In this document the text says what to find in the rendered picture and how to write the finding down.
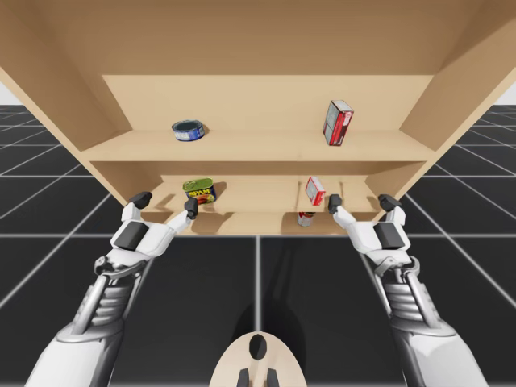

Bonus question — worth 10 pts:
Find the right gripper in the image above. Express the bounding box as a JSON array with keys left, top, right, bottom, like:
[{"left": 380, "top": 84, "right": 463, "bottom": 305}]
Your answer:
[{"left": 327, "top": 193, "right": 410, "bottom": 256}]

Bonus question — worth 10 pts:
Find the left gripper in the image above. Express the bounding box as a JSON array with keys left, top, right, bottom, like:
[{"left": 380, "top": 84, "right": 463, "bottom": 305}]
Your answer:
[{"left": 110, "top": 191, "right": 200, "bottom": 259}]

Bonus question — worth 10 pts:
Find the green and blue rectangular can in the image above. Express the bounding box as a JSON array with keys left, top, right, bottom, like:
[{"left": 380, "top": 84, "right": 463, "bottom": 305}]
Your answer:
[{"left": 182, "top": 177, "right": 218, "bottom": 205}]

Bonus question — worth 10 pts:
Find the blue flat can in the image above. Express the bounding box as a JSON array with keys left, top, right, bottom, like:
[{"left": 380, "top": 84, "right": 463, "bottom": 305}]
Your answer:
[{"left": 171, "top": 119, "right": 205, "bottom": 143}]

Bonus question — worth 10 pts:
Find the pale wooden shelf unit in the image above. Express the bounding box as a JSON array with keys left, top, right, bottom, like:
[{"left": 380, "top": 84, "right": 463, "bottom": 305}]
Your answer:
[{"left": 0, "top": 0, "right": 516, "bottom": 237}]

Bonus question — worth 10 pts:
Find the red and white carton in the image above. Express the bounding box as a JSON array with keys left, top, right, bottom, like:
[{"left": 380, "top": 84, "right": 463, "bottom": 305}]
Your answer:
[{"left": 304, "top": 176, "right": 327, "bottom": 207}]

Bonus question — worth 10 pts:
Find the tan robot part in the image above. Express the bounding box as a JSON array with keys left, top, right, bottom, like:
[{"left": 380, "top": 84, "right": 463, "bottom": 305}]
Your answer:
[{"left": 209, "top": 330, "right": 303, "bottom": 387}]

